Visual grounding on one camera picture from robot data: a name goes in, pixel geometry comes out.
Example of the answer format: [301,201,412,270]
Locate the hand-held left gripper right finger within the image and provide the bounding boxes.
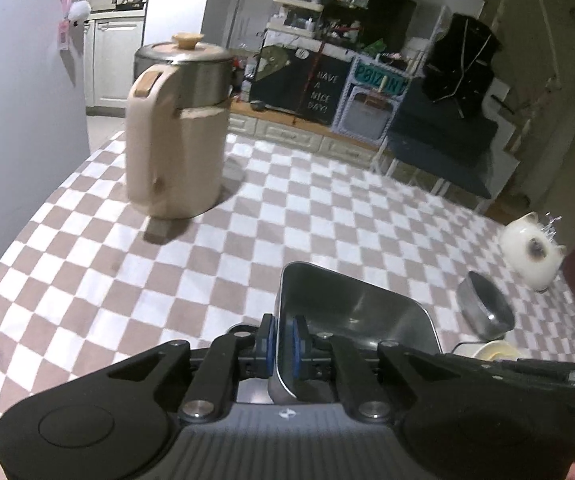
[291,315,448,423]

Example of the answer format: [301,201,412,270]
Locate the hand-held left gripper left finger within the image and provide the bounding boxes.
[67,314,276,425]

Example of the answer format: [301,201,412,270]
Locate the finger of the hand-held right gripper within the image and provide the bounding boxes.
[440,351,575,386]

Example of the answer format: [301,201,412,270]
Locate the cream two-handled bowl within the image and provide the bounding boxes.
[450,340,524,361]

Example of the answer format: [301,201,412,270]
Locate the round steel bowl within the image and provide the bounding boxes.
[456,271,515,339]

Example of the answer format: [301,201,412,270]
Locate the square steel container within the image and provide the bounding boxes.
[267,261,444,404]

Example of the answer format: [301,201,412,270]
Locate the white cat-shaped jar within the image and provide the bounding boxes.
[499,211,567,292]

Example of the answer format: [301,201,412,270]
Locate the brown checkered tablecloth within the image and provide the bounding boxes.
[0,130,575,480]

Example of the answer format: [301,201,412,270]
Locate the low wooden-top cabinet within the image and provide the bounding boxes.
[226,102,393,171]

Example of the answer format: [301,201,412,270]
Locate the beige electric kettle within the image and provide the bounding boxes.
[126,32,235,220]

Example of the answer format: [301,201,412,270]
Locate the dark navy cabinet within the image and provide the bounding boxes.
[386,77,499,200]

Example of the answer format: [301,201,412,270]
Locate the white oven-print box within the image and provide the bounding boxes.
[331,62,411,147]

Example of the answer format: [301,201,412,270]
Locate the black chalkboard sign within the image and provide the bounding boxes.
[295,55,352,123]

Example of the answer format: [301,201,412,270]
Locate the green frog bag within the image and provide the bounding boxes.
[256,42,293,81]

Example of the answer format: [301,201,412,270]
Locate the black vest with white trim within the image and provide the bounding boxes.
[425,12,501,120]

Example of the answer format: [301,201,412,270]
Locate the white kitchen cabinet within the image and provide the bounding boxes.
[84,15,146,118]

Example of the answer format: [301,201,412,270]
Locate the white shelf rack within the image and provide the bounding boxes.
[266,0,325,41]

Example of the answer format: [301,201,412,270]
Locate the pink ribbon with pompom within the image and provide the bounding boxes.
[56,0,93,52]

